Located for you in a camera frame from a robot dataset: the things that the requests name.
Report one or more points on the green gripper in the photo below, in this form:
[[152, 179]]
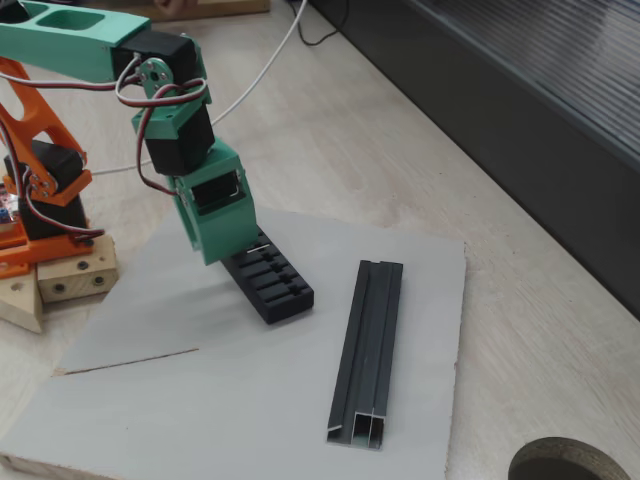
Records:
[[224, 220]]

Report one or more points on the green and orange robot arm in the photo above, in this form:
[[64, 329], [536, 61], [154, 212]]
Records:
[[65, 45]]

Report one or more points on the black slotted holder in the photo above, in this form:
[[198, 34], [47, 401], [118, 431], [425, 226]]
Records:
[[285, 310]]

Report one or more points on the beige wooden triangular block with hole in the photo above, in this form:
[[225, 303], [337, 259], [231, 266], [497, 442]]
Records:
[[20, 305]]

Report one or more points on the person's hand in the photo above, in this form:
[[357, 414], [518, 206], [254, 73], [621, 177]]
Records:
[[175, 5]]

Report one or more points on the pale wooden base block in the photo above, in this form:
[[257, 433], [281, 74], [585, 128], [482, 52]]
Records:
[[75, 285]]

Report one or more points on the grey chipboard panel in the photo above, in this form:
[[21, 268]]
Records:
[[200, 400]]

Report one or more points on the short black aluminium profile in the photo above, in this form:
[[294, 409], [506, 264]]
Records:
[[365, 350]]

